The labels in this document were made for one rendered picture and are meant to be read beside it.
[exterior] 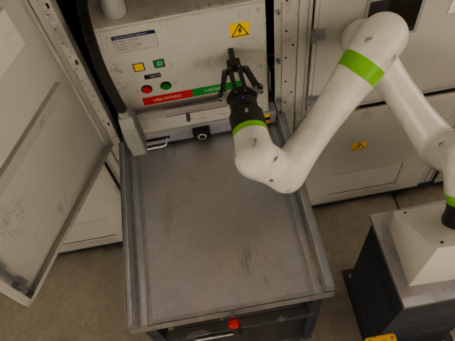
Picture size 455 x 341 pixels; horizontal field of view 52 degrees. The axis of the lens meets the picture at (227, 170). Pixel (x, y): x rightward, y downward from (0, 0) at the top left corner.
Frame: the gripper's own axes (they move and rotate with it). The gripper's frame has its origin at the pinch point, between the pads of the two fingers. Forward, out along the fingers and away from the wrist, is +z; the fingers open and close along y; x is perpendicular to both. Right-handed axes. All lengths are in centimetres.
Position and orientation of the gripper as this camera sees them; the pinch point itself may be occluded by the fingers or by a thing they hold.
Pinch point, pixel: (232, 59)
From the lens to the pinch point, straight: 137.8
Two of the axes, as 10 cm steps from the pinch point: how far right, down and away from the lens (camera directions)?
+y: 9.8, -1.9, 0.0
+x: -1.0, -5.2, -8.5
